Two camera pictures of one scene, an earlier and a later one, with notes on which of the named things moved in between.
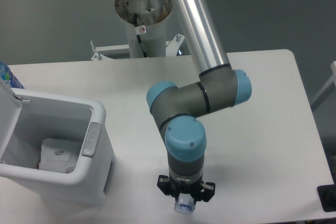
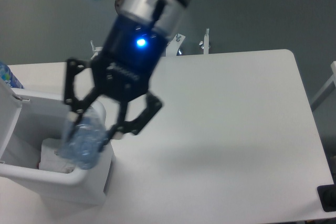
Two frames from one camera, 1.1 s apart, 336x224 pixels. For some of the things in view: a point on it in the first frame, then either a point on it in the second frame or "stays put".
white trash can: [48, 116] stays put
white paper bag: [59, 155] stays put
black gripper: [195, 189] to [122, 69]
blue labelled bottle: [6, 74] stays put
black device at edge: [327, 194] stays put
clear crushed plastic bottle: [185, 204] to [83, 141]
